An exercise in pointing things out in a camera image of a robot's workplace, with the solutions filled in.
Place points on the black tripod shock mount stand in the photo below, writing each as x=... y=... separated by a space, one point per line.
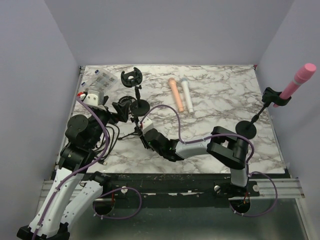
x=131 y=128

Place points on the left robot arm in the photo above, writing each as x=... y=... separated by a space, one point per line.
x=59 y=211

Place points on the beige microphone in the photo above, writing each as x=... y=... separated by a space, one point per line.
x=173 y=85

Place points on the silver white microphone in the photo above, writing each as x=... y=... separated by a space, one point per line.
x=185 y=86

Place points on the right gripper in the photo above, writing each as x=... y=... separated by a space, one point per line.
x=140 y=134

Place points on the black clip round base stand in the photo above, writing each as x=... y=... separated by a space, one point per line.
x=246 y=128

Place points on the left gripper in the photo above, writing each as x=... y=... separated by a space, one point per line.
x=122 y=110

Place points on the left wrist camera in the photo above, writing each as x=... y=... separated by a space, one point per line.
x=93 y=99

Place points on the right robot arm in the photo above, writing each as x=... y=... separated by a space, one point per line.
x=227 y=147

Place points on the pink microphone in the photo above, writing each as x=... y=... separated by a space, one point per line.
x=304 y=74

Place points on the black shock mount desk stand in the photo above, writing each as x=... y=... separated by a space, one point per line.
x=133 y=79

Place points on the clear plastic parts box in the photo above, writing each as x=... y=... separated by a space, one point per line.
x=101 y=81

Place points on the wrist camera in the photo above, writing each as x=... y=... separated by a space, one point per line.
x=93 y=99
x=146 y=125

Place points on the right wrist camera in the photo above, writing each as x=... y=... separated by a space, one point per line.
x=146 y=125

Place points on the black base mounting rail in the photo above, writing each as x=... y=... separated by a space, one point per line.
x=164 y=190

